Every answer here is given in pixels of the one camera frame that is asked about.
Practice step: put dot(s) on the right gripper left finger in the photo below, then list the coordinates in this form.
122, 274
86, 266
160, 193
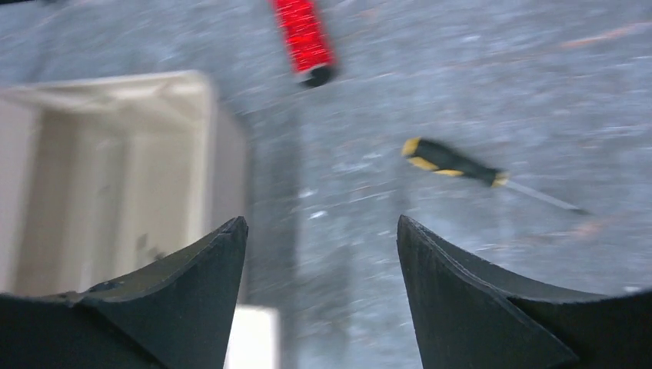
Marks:
175, 313

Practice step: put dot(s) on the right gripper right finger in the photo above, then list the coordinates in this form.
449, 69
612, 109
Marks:
469, 313

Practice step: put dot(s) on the translucent brown plastic toolbox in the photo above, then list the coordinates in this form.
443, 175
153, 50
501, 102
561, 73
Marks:
101, 177

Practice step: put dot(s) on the yellow black screwdriver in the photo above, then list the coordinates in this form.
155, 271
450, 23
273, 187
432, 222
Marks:
439, 158

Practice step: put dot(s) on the red glitter flashlight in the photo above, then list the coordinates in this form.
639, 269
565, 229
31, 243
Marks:
306, 41

